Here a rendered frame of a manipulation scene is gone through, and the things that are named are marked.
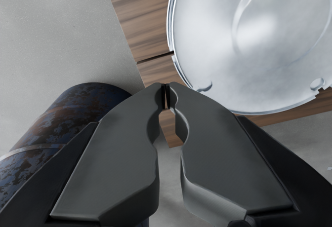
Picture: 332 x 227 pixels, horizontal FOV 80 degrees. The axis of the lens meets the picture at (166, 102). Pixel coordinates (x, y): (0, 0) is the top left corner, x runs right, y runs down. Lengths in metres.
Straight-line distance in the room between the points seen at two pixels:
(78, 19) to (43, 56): 0.18
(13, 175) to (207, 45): 0.41
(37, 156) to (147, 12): 0.35
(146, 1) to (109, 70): 0.46
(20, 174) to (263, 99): 0.45
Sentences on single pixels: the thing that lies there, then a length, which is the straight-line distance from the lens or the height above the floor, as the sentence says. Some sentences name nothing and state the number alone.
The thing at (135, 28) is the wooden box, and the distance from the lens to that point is 0.29.
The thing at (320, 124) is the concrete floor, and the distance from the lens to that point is 1.07.
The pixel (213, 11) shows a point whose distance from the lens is 0.29.
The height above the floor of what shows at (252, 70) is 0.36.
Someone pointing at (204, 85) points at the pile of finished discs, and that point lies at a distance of 0.33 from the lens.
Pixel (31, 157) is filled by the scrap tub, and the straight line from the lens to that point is 0.49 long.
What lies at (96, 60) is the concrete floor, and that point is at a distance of 0.71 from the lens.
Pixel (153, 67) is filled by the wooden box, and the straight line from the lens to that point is 0.31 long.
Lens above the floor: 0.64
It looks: 57 degrees down
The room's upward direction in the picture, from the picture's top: 177 degrees clockwise
